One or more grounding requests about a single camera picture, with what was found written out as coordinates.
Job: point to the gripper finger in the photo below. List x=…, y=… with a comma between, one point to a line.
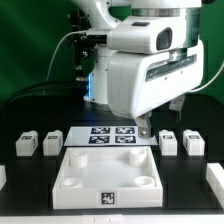
x=175, y=107
x=144, y=125

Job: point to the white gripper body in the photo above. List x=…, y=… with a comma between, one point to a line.
x=139, y=83

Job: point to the white square tabletop tray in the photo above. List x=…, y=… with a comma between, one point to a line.
x=107, y=177

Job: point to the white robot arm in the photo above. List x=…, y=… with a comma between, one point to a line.
x=105, y=15

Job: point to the white sheet with tags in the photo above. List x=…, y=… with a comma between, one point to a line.
x=106, y=136

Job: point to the white block at right edge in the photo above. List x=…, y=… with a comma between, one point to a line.
x=215, y=179

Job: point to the white block at edge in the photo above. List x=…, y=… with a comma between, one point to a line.
x=215, y=179
x=3, y=178

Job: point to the white block at left edge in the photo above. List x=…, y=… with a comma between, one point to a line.
x=3, y=178

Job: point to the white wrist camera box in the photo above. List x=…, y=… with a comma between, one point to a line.
x=147, y=35

